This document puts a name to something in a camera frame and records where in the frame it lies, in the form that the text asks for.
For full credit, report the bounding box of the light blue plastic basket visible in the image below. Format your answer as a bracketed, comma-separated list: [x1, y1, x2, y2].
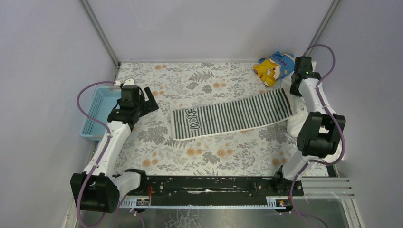
[80, 86, 121, 141]

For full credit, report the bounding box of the white fluffy towel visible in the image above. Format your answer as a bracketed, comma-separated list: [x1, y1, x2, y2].
[282, 76, 344, 162]

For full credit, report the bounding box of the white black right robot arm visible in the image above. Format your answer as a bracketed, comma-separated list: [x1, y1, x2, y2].
[281, 56, 346, 181]

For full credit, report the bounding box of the blue yellow cartoon towel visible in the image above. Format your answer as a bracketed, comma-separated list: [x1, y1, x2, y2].
[253, 51, 295, 87]

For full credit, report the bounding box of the white slotted cable duct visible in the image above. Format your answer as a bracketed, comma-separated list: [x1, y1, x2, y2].
[120, 195, 288, 209]

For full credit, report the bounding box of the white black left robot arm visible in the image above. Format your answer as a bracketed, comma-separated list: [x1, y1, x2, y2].
[70, 85, 159, 213]

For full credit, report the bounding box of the green white striped towel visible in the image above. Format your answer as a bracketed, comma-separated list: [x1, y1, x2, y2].
[171, 88, 294, 141]

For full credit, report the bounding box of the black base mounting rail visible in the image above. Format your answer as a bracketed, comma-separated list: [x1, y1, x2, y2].
[126, 176, 304, 200]

